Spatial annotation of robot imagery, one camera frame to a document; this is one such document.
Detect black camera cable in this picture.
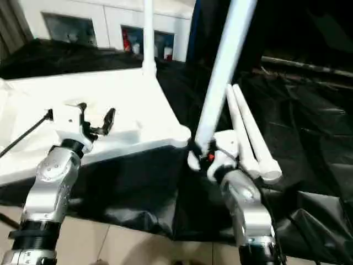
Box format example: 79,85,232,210
0,109,54,158
217,150,287,265

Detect black left camera cable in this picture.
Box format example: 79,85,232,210
0,109,54,158

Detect black right camera cable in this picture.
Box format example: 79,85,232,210
217,150,287,265

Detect white plastic table top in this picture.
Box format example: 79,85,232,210
0,67,193,189

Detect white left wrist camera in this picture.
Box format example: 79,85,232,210
51,100,94,153

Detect black mat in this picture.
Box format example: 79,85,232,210
0,38,353,262

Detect white glass-door cabinet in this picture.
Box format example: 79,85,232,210
22,0,194,63

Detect dark metal pole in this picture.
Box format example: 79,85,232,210
260,56,353,77

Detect grey curtain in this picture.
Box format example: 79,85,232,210
0,0,31,56

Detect black stand leg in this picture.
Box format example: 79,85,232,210
0,211,20,230

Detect white plastic table leg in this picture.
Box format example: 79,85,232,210
186,0,259,171
141,0,158,76
224,84,262,181
232,84,282,182

